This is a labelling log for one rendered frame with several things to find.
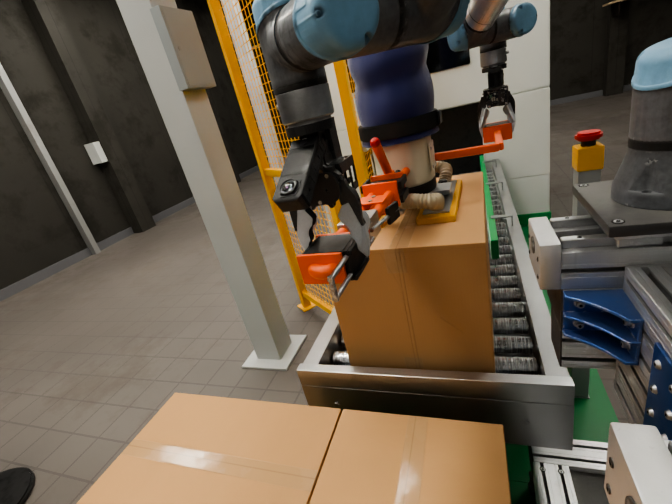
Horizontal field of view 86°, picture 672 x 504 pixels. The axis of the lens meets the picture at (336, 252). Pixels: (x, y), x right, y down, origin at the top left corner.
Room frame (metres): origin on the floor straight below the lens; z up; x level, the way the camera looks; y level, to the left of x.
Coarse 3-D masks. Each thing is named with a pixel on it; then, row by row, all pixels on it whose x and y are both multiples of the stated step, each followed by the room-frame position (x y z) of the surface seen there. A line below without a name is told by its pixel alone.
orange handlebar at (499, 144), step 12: (492, 144) 0.99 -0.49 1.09; (444, 156) 1.04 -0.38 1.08; (456, 156) 1.03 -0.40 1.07; (408, 168) 0.98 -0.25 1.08; (372, 192) 0.81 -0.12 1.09; (372, 204) 0.78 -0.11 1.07; (384, 204) 0.72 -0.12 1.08; (312, 264) 0.50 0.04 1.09; (336, 264) 0.48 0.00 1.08; (312, 276) 0.49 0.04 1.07; (324, 276) 0.47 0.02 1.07; (336, 276) 0.47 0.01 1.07
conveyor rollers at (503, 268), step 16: (496, 192) 2.12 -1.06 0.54; (496, 208) 1.88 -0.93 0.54; (496, 224) 1.64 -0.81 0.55; (496, 272) 1.23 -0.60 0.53; (512, 272) 1.21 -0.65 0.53; (496, 288) 1.16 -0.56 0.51; (512, 288) 1.08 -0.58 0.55; (496, 304) 1.01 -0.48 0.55; (512, 304) 0.99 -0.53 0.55; (496, 320) 0.93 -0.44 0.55; (512, 320) 0.91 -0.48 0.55; (496, 336) 0.86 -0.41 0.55; (512, 336) 0.84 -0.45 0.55; (528, 336) 0.83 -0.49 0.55; (336, 352) 0.97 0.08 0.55; (496, 352) 0.84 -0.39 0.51; (512, 352) 0.82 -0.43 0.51; (528, 352) 0.80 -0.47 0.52; (496, 368) 0.75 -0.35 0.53; (512, 368) 0.74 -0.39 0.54; (528, 368) 0.72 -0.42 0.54
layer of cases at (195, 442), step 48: (144, 432) 0.84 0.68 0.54; (192, 432) 0.79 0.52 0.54; (240, 432) 0.75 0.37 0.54; (288, 432) 0.71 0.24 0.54; (336, 432) 0.67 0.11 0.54; (384, 432) 0.64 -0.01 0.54; (432, 432) 0.60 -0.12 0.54; (480, 432) 0.57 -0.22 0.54; (144, 480) 0.67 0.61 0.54; (192, 480) 0.64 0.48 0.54; (240, 480) 0.60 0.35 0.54; (288, 480) 0.57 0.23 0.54; (336, 480) 0.55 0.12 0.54; (384, 480) 0.52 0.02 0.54; (432, 480) 0.49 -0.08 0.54; (480, 480) 0.47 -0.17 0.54
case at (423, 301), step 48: (480, 192) 1.02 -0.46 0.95; (384, 240) 0.84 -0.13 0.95; (432, 240) 0.77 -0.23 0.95; (480, 240) 0.71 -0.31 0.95; (384, 288) 0.80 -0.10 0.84; (432, 288) 0.75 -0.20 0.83; (480, 288) 0.70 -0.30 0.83; (384, 336) 0.81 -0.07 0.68; (432, 336) 0.76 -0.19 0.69; (480, 336) 0.71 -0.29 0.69
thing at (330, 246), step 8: (344, 232) 0.56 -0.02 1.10; (320, 240) 0.55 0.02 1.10; (328, 240) 0.54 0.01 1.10; (336, 240) 0.53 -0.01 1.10; (344, 240) 0.52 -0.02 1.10; (312, 248) 0.52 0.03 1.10; (320, 248) 0.52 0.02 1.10; (328, 248) 0.51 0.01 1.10; (336, 248) 0.50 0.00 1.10; (344, 248) 0.49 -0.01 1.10; (296, 256) 0.51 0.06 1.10; (304, 256) 0.50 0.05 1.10; (312, 256) 0.50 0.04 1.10; (320, 256) 0.49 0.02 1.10; (328, 256) 0.48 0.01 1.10; (336, 256) 0.48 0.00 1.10; (304, 264) 0.50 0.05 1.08; (320, 264) 0.49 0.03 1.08; (344, 264) 0.48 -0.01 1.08; (304, 272) 0.51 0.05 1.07; (344, 272) 0.48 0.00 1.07; (304, 280) 0.51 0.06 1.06; (312, 280) 0.50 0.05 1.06; (320, 280) 0.49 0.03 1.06; (336, 280) 0.48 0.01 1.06
